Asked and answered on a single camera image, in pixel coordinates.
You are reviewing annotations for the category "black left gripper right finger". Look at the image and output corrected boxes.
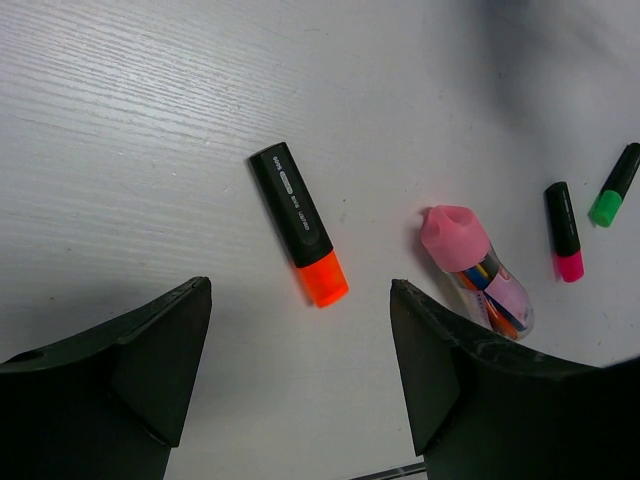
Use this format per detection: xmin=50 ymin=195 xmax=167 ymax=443
xmin=390 ymin=280 xmax=639 ymax=479

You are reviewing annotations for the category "green cap highlighter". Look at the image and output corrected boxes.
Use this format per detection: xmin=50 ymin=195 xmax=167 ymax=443
xmin=589 ymin=142 xmax=639 ymax=227

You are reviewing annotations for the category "pink cap highlighter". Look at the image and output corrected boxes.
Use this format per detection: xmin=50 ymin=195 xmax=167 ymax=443
xmin=544 ymin=181 xmax=584 ymax=283

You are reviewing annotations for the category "orange cap highlighter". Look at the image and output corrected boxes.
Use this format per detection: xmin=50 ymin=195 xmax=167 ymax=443
xmin=248 ymin=142 xmax=349 ymax=308

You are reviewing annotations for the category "pink lid marker bottle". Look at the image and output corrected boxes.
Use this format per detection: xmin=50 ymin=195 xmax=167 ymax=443
xmin=420 ymin=205 xmax=534 ymax=341

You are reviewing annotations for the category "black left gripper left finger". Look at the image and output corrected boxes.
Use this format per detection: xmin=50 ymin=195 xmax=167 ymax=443
xmin=1 ymin=277 xmax=212 ymax=479

